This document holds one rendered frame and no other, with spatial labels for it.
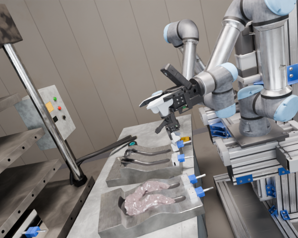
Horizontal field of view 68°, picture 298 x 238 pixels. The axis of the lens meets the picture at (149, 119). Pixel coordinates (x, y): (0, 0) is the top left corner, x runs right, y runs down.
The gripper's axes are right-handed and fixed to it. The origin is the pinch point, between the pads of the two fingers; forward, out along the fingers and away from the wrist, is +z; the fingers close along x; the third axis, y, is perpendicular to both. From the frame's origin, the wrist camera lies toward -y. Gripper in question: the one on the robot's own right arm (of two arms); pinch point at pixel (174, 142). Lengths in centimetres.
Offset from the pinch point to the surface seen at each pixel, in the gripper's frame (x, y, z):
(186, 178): -28.0, 5.3, 10.4
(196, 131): 180, -7, 65
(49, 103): 8, -77, -56
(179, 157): -11.9, 1.8, 5.4
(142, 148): 4.9, -24.6, -1.5
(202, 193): -38.0, 12.2, 14.7
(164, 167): -16.5, -7.7, 6.4
